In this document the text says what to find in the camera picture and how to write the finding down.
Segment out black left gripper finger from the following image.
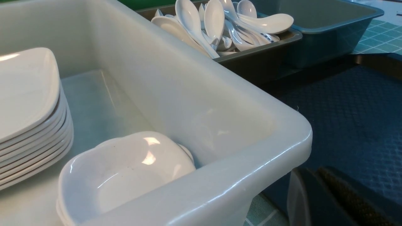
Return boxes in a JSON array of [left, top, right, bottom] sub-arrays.
[[287, 166, 402, 226]]

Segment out large white plastic tub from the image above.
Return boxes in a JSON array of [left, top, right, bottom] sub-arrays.
[[0, 0, 312, 226]]

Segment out grey spoon bin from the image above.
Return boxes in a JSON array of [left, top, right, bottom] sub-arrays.
[[137, 4, 302, 85]]

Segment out blue-grey chopstick bin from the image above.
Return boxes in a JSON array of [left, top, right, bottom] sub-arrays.
[[253, 0, 384, 69]]

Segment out small white bowl in tub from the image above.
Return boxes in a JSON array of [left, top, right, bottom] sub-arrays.
[[56, 131, 196, 226]]

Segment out stack of white square plates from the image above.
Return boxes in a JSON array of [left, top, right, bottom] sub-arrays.
[[0, 47, 74, 190]]

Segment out black serving tray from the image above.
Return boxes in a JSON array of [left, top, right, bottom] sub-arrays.
[[258, 53, 402, 219]]

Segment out green checkered tablecloth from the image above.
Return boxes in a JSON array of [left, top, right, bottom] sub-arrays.
[[243, 0, 402, 226]]

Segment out green backdrop cloth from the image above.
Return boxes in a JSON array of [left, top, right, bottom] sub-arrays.
[[119, 0, 175, 10]]

